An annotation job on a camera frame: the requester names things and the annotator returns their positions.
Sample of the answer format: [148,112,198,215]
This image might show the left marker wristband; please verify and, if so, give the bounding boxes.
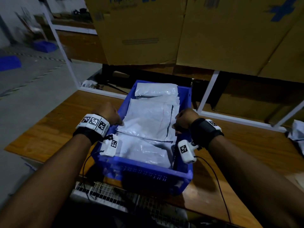
[73,113,111,144]

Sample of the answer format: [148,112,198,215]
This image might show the person's left forearm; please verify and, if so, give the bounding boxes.
[0,135,93,228]

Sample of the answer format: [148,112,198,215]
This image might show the white metal rack frame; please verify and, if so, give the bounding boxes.
[43,12,129,100]

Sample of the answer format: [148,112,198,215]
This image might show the wooden table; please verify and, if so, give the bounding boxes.
[5,90,304,228]

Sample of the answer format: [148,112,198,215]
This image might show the white wire rack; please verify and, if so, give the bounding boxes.
[70,180,191,228]

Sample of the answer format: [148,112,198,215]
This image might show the pile of grey mailer bags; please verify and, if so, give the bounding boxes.
[287,119,304,155]

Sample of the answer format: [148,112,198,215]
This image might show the white metal shelf leg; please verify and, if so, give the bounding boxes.
[273,99,304,129]
[197,70,220,114]

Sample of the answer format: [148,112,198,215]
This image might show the small blue crate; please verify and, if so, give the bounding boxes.
[33,40,59,54]

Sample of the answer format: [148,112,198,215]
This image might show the right marker wristband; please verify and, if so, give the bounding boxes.
[190,117,225,149]

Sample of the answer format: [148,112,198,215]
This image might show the flat blue tray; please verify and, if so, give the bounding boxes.
[0,55,22,72]

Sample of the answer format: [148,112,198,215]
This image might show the person's left hand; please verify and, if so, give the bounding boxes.
[95,103,124,126]

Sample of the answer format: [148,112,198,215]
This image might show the person's right forearm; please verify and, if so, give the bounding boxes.
[209,135,304,228]

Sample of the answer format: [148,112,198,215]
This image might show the blue plastic crate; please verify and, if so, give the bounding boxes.
[91,80,194,195]

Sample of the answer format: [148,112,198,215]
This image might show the marker wristband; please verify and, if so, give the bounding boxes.
[73,113,111,144]
[190,117,225,149]

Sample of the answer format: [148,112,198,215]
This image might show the person's right hand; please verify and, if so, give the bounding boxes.
[173,109,200,136]

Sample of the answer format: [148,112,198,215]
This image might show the packed white bags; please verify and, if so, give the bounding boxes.
[109,83,181,169]

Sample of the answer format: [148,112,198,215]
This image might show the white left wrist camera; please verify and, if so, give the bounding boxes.
[101,134,119,157]

